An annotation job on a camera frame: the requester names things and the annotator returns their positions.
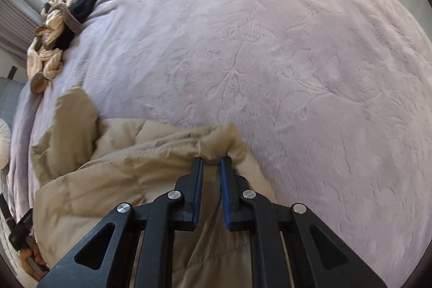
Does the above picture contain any pile of striped clothes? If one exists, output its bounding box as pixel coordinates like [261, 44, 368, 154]
[27, 0, 102, 94]

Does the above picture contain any lavender plush blanket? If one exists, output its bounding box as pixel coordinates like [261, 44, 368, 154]
[7, 0, 432, 288]

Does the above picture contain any person's left hand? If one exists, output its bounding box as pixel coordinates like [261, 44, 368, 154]
[20, 237, 51, 278]

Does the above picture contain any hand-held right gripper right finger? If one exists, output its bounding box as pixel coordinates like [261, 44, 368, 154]
[219, 156, 387, 288]

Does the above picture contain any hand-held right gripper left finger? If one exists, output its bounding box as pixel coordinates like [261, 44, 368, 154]
[35, 157, 205, 288]

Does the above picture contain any grey pleated curtain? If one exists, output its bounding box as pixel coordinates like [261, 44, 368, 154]
[0, 0, 44, 54]

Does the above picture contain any grey quilted headboard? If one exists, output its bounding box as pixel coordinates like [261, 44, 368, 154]
[0, 77, 28, 133]

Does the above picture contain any khaki puffer jacket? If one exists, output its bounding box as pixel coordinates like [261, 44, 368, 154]
[30, 87, 291, 288]

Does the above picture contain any round white pleated pillow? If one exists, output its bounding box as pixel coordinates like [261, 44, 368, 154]
[0, 119, 12, 169]

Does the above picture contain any dark garment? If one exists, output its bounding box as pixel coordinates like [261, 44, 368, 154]
[56, 0, 115, 50]

